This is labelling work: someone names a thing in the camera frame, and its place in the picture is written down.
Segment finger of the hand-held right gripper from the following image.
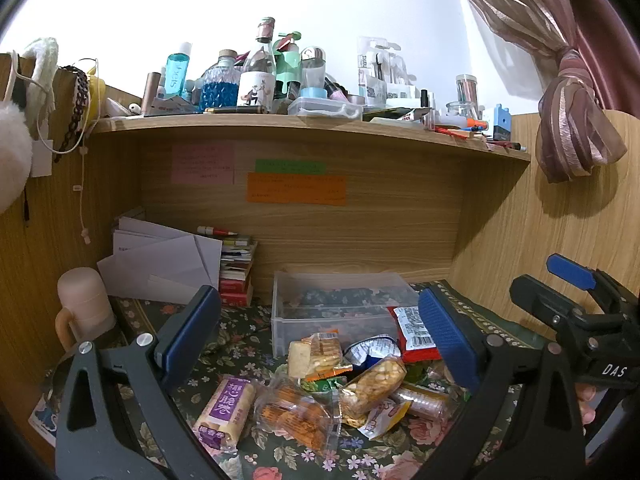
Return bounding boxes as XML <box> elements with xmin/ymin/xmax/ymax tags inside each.
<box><xmin>509</xmin><ymin>274</ymin><xmax>576</xmax><ymax>333</ymax></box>
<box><xmin>546</xmin><ymin>254</ymin><xmax>613</xmax><ymax>293</ymax></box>

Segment green sticky note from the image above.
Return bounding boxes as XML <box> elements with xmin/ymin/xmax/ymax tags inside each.
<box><xmin>255</xmin><ymin>160</ymin><xmax>326</xmax><ymax>175</ymax></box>

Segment small glass jar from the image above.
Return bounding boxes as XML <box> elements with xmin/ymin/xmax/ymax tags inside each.
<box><xmin>446</xmin><ymin>101</ymin><xmax>484</xmax><ymax>126</ymax></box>

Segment yellow white snack packet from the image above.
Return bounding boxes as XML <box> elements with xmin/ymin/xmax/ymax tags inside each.
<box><xmin>357</xmin><ymin>397</ymin><xmax>414</xmax><ymax>442</ymax></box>

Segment white cord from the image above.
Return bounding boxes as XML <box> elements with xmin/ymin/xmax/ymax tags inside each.
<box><xmin>9</xmin><ymin>54</ymin><xmax>107</xmax><ymax>247</ymax></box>

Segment mint green bottle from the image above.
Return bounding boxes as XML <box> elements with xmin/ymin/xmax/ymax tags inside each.
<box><xmin>274</xmin><ymin>32</ymin><xmax>304</xmax><ymax>102</ymax></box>

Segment green snack packet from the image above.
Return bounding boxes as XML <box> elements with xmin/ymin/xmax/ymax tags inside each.
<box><xmin>300</xmin><ymin>374</ymin><xmax>352</xmax><ymax>394</ymax></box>

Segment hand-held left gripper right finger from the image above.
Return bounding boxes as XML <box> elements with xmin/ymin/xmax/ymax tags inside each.
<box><xmin>415</xmin><ymin>287</ymin><xmax>587</xmax><ymax>480</ymax></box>

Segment beige sandwich cracker packet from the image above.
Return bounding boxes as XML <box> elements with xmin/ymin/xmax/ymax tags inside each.
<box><xmin>287</xmin><ymin>330</ymin><xmax>346</xmax><ymax>382</ymax></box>

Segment orange sticky note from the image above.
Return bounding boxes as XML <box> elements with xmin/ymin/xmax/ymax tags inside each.
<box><xmin>247</xmin><ymin>173</ymin><xmax>348</xmax><ymax>206</ymax></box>

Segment blue white booklet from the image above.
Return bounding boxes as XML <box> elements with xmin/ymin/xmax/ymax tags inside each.
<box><xmin>29</xmin><ymin>394</ymin><xmax>59</xmax><ymax>449</ymax></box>

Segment red thick book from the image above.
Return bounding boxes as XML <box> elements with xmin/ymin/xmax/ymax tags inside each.
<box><xmin>220</xmin><ymin>287</ymin><xmax>255</xmax><ymax>309</ymax></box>
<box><xmin>220</xmin><ymin>270</ymin><xmax>252</xmax><ymax>291</ymax></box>

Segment round biscuit roll packet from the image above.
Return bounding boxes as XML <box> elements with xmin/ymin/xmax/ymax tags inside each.
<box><xmin>392</xmin><ymin>382</ymin><xmax>452</xmax><ymax>422</ymax></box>

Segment peanut bar packet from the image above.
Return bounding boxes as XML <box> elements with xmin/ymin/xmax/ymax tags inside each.
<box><xmin>340</xmin><ymin>355</ymin><xmax>407</xmax><ymax>429</ymax></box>

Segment pink mug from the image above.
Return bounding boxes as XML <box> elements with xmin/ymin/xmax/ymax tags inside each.
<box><xmin>56</xmin><ymin>267</ymin><xmax>119</xmax><ymax>354</ymax></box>

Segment blister pack of brushes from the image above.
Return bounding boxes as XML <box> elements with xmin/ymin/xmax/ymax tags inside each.
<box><xmin>357</xmin><ymin>35</ymin><xmax>417</xmax><ymax>107</ymax></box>

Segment orange cracker packet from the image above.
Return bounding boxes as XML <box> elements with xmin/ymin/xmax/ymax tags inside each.
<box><xmin>252</xmin><ymin>377</ymin><xmax>342</xmax><ymax>461</ymax></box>

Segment blue white snack packet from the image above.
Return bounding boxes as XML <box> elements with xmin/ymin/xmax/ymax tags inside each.
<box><xmin>345</xmin><ymin>336</ymin><xmax>401</xmax><ymax>379</ymax></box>

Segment pile of white papers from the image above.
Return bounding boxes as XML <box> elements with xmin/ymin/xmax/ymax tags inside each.
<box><xmin>97</xmin><ymin>217</ymin><xmax>223</xmax><ymax>306</ymax></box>

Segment white fluffy plush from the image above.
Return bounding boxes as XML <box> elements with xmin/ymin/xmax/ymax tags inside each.
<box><xmin>0</xmin><ymin>100</ymin><xmax>34</xmax><ymax>214</ymax></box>

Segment rose gold tube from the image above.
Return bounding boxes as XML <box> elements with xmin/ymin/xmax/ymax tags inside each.
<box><xmin>141</xmin><ymin>72</ymin><xmax>161</xmax><ymax>116</ymax></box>

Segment clear bottle with pink cap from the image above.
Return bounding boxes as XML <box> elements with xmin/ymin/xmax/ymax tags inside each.
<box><xmin>238</xmin><ymin>17</ymin><xmax>278</xmax><ymax>112</ymax></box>

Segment floral tablecloth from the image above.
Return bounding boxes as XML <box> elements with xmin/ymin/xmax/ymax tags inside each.
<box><xmin>30</xmin><ymin>280</ymin><xmax>566</xmax><ymax>480</ymax></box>

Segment brown braided headband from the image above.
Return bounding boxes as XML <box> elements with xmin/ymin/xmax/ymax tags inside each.
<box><xmin>53</xmin><ymin>65</ymin><xmax>92</xmax><ymax>164</ymax></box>

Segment pink striped curtain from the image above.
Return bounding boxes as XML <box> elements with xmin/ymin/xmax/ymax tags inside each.
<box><xmin>444</xmin><ymin>0</ymin><xmax>640</xmax><ymax>184</ymax></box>

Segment stack of small booklets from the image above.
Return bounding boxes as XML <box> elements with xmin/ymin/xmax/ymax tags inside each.
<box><xmin>220</xmin><ymin>234</ymin><xmax>259</xmax><ymax>273</ymax></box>

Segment white paper tag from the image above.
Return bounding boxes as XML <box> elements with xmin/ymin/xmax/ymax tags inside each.
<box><xmin>29</xmin><ymin>140</ymin><xmax>54</xmax><ymax>178</ymax></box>

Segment clear cylinder jar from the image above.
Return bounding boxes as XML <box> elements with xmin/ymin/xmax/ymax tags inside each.
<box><xmin>454</xmin><ymin>73</ymin><xmax>480</xmax><ymax>107</ymax></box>

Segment red snack packet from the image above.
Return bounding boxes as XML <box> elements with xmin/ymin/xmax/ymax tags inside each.
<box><xmin>389</xmin><ymin>305</ymin><xmax>444</xmax><ymax>365</ymax></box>

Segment clear plastic storage box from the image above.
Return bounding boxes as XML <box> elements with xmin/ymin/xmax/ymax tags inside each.
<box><xmin>271</xmin><ymin>271</ymin><xmax>421</xmax><ymax>357</ymax></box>

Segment blue patterned glass bottle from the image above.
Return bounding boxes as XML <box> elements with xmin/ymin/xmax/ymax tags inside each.
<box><xmin>199</xmin><ymin>49</ymin><xmax>242</xmax><ymax>112</ymax></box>

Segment pink sticky note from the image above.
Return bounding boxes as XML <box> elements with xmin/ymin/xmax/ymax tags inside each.
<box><xmin>171</xmin><ymin>145</ymin><xmax>235</xmax><ymax>185</ymax></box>

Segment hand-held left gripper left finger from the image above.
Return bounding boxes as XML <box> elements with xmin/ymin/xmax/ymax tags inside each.
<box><xmin>54</xmin><ymin>285</ymin><xmax>236</xmax><ymax>480</ymax></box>

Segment blue plastic stamp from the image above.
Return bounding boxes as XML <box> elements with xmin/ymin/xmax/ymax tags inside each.
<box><xmin>492</xmin><ymin>103</ymin><xmax>514</xmax><ymax>142</ymax></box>

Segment yellow hair accessory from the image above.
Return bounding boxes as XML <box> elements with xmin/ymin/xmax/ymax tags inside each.
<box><xmin>87</xmin><ymin>72</ymin><xmax>107</xmax><ymax>117</ymax></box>

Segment purple wafer packet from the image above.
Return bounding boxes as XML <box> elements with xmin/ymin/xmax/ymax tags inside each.
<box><xmin>192</xmin><ymin>375</ymin><xmax>257</xmax><ymax>454</ymax></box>

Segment white fuzzy headband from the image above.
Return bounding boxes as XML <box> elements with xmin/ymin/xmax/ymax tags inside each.
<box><xmin>22</xmin><ymin>37</ymin><xmax>62</xmax><ymax>103</ymax></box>

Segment clear lidded plastic container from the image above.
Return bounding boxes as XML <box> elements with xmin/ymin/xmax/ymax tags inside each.
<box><xmin>287</xmin><ymin>95</ymin><xmax>365</xmax><ymax>122</ymax></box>

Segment wooden shelf unit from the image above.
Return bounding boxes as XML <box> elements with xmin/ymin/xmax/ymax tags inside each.
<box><xmin>0</xmin><ymin>52</ymin><xmax>640</xmax><ymax>466</ymax></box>

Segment person's right hand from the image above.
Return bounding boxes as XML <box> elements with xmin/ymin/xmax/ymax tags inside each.
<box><xmin>574</xmin><ymin>382</ymin><xmax>599</xmax><ymax>437</ymax></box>

